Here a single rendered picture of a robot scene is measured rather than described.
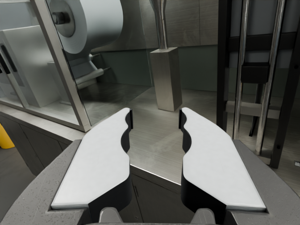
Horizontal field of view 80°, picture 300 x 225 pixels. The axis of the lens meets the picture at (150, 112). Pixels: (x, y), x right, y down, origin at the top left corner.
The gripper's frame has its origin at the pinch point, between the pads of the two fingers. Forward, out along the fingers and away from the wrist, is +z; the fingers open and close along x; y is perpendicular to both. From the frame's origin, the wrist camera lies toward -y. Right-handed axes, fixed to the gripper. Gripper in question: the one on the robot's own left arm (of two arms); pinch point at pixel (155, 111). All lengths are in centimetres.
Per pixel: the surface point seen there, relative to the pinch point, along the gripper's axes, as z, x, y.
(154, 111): 65, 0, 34
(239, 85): 30.5, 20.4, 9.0
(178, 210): 26, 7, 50
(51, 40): 54, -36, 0
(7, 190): 108, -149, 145
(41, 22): 54, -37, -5
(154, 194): 31, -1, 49
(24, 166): 142, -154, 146
